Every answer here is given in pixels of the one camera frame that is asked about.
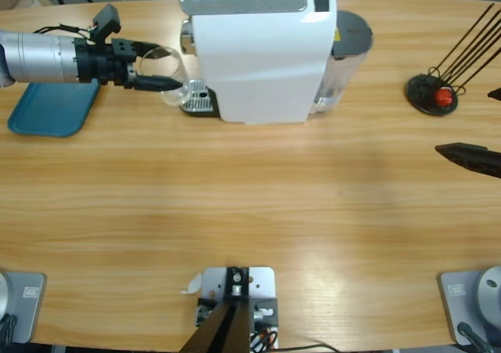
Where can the metal drip tray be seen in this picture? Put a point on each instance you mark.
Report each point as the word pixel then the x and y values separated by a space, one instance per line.
pixel 201 103

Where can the teal plastic tray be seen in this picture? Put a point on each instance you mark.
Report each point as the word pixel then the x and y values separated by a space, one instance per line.
pixel 51 110

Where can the white coffee machine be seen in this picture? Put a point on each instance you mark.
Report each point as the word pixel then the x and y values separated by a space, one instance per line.
pixel 258 67

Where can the clear water tank black lid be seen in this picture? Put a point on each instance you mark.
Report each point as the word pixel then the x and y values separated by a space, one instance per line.
pixel 352 32

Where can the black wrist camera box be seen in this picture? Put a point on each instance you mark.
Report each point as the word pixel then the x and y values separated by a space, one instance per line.
pixel 106 22

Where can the white mount plate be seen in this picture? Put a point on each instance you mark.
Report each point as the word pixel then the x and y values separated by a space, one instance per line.
pixel 262 282

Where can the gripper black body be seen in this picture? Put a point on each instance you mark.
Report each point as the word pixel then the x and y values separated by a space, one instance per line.
pixel 102 63

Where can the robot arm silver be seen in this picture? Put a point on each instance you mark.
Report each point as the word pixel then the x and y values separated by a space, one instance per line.
pixel 39 57

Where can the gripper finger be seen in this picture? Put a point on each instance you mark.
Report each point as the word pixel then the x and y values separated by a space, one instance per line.
pixel 477 159
pixel 496 94
pixel 156 83
pixel 152 51

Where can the red coffee capsule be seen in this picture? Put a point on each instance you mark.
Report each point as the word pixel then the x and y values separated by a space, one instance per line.
pixel 444 96

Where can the white tape tab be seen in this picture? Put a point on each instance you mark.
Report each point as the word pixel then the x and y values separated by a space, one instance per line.
pixel 193 284

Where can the clear drinking glass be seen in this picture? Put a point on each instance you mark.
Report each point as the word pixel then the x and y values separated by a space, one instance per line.
pixel 178 67

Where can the black capsule holder with rods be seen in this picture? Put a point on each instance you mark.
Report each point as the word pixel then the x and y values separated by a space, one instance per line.
pixel 420 94

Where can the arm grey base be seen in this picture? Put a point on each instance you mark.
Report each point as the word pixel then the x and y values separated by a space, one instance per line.
pixel 469 298
pixel 23 306

